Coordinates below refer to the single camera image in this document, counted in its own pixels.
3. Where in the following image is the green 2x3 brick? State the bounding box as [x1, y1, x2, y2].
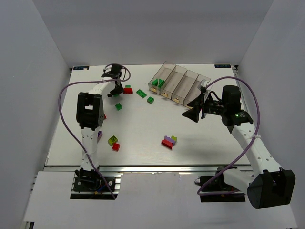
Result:
[136, 89, 147, 98]

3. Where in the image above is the green 2x2 brick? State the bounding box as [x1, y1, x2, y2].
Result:
[147, 97, 154, 104]
[115, 103, 122, 111]

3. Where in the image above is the right corner logo sticker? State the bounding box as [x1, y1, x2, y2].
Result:
[214, 64, 231, 69]

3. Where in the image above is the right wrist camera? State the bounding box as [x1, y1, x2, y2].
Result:
[198, 79, 210, 92]

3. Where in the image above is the aluminium front rail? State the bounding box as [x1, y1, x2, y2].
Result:
[44, 164, 253, 174]

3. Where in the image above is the left corner logo sticker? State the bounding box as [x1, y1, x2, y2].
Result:
[73, 66, 90, 71]

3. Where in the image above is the green long brick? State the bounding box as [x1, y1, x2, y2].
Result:
[158, 81, 164, 88]

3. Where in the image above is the lilac purple brick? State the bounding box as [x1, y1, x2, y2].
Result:
[164, 135, 176, 145]

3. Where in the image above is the red small brick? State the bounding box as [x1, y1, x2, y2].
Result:
[112, 143, 121, 152]

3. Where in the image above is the purple flat brick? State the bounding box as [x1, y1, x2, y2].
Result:
[97, 131, 102, 142]

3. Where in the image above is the lime small brick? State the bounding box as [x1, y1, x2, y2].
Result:
[171, 135, 177, 142]

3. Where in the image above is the lime yellow brick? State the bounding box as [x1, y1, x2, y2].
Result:
[107, 135, 118, 146]

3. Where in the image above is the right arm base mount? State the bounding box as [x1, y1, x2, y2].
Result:
[194, 175, 245, 203]

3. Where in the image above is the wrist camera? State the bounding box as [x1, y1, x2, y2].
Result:
[102, 66, 112, 77]
[198, 79, 210, 92]

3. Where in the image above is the corner logo sticker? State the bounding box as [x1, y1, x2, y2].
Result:
[73, 66, 90, 71]
[214, 64, 231, 69]

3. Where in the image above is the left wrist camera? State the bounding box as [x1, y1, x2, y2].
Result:
[102, 66, 112, 77]

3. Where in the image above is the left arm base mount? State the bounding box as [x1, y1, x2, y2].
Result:
[70, 168, 120, 200]

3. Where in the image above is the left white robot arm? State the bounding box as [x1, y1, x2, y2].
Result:
[76, 82, 109, 171]

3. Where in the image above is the red brick with green top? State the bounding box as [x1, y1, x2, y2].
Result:
[123, 85, 133, 94]

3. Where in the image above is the clear four-bin organizer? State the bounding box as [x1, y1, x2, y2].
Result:
[148, 62, 211, 108]

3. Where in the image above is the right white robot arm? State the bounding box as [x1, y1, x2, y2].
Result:
[183, 85, 295, 209]

